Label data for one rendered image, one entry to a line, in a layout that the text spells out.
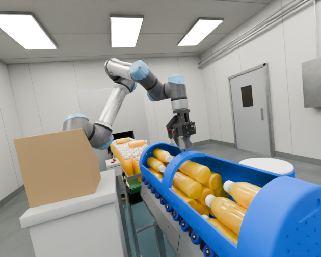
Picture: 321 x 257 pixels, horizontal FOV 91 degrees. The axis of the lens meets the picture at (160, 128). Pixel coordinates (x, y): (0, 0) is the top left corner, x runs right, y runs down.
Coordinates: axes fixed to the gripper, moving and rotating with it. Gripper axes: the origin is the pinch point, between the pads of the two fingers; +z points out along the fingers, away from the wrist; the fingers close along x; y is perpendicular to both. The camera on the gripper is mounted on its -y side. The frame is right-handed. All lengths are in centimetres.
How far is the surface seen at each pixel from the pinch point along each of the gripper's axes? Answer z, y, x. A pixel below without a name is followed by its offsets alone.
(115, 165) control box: 15, -59, -28
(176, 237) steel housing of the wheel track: 35.4, 5.3, -12.8
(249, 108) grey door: 3, -231, 346
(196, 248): 30.4, 19.2, -11.1
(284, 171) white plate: 20, 15, 49
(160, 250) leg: 80, -40, -8
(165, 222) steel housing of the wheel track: 35.0, -5.8, -12.6
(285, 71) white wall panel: -67, -140, 341
